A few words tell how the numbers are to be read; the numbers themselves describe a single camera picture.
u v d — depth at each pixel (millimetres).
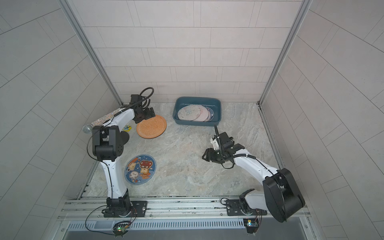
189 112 1084
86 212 696
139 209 707
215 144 782
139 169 836
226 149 641
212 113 1093
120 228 634
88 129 738
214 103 1119
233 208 709
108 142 545
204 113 1090
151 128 1017
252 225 680
